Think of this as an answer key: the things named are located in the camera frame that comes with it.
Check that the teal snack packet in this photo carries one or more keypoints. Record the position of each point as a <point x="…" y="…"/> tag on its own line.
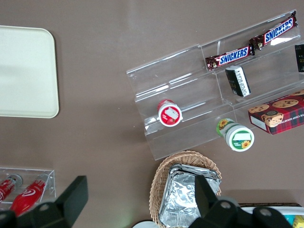
<point x="288" y="219"/>

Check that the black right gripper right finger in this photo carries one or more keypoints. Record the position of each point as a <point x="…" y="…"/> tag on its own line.
<point x="205" y="197"/>

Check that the white snack bin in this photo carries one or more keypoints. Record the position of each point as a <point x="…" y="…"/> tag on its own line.
<point x="266" y="209"/>

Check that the aluminium foil container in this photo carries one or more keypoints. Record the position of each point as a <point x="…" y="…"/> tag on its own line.
<point x="180" y="194"/>
<point x="190" y="168"/>

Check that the yellow snack packet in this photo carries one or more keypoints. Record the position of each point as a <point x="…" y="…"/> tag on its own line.
<point x="299" y="222"/>

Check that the brown Snickers bar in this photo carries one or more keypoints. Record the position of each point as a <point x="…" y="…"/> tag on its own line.
<point x="276" y="31"/>
<point x="231" y="57"/>

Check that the clear acrylic bottle rack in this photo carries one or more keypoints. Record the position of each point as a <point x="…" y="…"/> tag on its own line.
<point x="51" y="180"/>

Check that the red cola bottle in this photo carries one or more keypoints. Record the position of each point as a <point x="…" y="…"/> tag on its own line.
<point x="6" y="187"/>
<point x="26" y="194"/>

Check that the red lidded snack cup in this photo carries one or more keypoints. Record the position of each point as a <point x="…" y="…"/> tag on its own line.
<point x="170" y="115"/>

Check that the red tartan cookie box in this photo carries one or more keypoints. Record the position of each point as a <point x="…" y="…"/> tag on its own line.
<point x="282" y="114"/>

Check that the small black chocolate box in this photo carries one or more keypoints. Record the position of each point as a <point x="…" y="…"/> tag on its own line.
<point x="300" y="58"/>
<point x="238" y="82"/>

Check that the white rectangular plastic tray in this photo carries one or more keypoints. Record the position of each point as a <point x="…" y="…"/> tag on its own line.
<point x="26" y="71"/>

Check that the oval tan wicker basket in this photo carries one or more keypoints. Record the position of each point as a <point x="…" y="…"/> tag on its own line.
<point x="159" y="180"/>

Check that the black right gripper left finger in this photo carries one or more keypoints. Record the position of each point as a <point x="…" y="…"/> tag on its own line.
<point x="73" y="194"/>

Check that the clear acrylic stepped stand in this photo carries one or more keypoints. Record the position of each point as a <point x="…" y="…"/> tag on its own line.
<point x="273" y="69"/>
<point x="180" y="78"/>

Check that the green sunflower snack cup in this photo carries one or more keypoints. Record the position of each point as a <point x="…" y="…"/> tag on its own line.
<point x="238" y="137"/>

